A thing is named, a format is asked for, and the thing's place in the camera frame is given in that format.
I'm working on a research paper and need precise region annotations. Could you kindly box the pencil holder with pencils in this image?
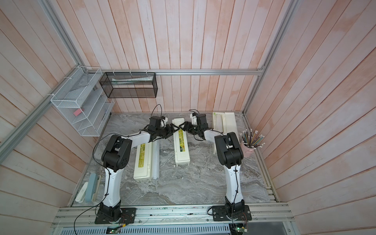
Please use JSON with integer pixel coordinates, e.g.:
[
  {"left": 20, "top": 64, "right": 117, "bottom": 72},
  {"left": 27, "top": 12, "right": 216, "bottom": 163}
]
[{"left": 241, "top": 129, "right": 265, "bottom": 158}]

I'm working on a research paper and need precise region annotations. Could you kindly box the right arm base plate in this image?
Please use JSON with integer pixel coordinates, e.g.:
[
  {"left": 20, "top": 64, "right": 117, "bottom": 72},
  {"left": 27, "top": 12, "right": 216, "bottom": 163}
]
[{"left": 211, "top": 205, "right": 252, "bottom": 222}]

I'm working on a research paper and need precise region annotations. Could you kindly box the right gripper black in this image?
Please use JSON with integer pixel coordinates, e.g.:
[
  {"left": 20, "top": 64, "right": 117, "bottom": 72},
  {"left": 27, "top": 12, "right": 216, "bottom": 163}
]
[{"left": 179, "top": 121, "right": 201, "bottom": 135}]

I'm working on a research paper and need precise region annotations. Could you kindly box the pink eraser block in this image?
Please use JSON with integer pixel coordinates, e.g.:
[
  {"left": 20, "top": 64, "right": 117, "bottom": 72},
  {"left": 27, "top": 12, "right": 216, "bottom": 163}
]
[{"left": 73, "top": 108, "right": 83, "bottom": 117}]

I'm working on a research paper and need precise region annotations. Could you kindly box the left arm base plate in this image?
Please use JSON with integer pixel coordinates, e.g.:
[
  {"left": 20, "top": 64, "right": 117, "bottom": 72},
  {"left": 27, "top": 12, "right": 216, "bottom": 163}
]
[{"left": 95, "top": 208, "right": 137, "bottom": 225}]

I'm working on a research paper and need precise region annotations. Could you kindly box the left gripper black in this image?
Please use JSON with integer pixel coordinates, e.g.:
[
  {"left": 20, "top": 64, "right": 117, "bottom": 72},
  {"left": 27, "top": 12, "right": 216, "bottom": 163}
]
[{"left": 156, "top": 123, "right": 180, "bottom": 139}]

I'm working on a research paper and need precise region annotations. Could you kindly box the white and teal brush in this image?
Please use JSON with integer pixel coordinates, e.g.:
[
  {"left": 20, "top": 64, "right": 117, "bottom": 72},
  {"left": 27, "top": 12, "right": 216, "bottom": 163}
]
[{"left": 75, "top": 173, "right": 102, "bottom": 203}]

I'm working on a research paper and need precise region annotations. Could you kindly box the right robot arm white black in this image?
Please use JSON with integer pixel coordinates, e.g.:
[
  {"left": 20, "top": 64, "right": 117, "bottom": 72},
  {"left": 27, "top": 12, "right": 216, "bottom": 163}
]
[{"left": 162, "top": 121, "right": 245, "bottom": 217}]

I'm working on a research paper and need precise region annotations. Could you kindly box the black wire mesh basket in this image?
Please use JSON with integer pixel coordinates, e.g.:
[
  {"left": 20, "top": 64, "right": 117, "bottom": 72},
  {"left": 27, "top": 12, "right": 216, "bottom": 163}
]
[{"left": 99, "top": 71, "right": 158, "bottom": 99}]

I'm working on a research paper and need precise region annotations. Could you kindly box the white wire mesh shelf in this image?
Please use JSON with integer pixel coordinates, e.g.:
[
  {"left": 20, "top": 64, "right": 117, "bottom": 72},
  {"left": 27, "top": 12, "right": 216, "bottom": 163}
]
[{"left": 51, "top": 66, "right": 115, "bottom": 137}]

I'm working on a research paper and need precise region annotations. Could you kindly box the cream dispenser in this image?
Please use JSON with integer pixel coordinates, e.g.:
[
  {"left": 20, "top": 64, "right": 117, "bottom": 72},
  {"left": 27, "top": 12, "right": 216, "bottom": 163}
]
[
  {"left": 172, "top": 118, "right": 191, "bottom": 166},
  {"left": 212, "top": 112, "right": 239, "bottom": 138},
  {"left": 133, "top": 143, "right": 153, "bottom": 181}
]

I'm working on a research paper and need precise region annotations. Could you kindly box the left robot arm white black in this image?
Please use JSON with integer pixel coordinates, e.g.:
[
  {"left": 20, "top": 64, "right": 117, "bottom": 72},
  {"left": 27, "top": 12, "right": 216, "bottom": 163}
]
[{"left": 99, "top": 116, "right": 179, "bottom": 222}]

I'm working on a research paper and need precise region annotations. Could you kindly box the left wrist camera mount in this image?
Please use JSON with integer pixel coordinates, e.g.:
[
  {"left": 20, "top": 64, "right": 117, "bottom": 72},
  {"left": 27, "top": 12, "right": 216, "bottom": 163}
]
[{"left": 160, "top": 116, "right": 168, "bottom": 127}]

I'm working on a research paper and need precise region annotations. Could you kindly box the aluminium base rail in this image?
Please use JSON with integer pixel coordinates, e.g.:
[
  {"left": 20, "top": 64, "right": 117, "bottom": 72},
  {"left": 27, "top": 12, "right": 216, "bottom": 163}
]
[{"left": 52, "top": 203, "right": 294, "bottom": 228}]

